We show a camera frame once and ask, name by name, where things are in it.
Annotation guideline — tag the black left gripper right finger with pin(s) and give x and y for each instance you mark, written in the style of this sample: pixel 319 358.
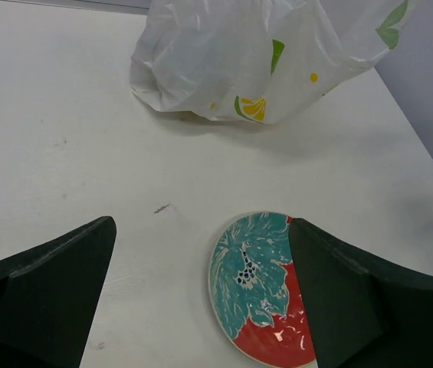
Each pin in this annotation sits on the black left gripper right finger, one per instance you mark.
pixel 362 310

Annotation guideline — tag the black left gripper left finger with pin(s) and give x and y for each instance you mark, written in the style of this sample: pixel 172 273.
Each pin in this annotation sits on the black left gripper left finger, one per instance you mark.
pixel 49 295

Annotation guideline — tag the white printed plastic bag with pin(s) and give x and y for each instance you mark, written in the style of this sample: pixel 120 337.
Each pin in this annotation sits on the white printed plastic bag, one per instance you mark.
pixel 260 61

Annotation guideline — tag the red and teal plate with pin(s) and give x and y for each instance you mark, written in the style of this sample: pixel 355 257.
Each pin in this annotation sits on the red and teal plate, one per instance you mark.
pixel 255 293

